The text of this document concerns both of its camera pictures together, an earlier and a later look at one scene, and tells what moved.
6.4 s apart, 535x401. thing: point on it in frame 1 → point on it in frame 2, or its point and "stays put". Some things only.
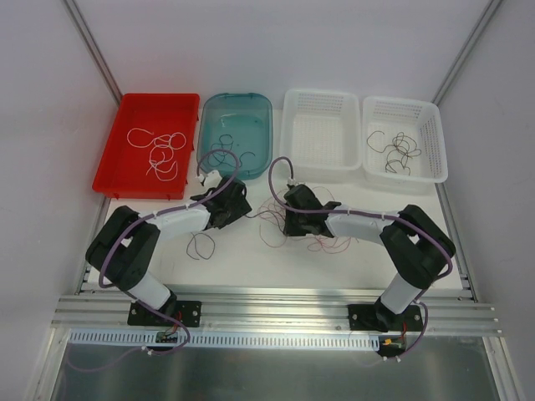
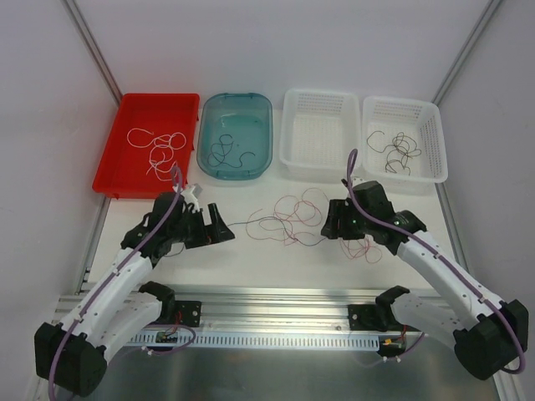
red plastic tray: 149,153 stays put
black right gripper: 295,218 → 340,220
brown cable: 373,147 stays put
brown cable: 405,147 stays put
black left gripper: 233,205 → 202,233
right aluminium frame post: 469,44 stays put
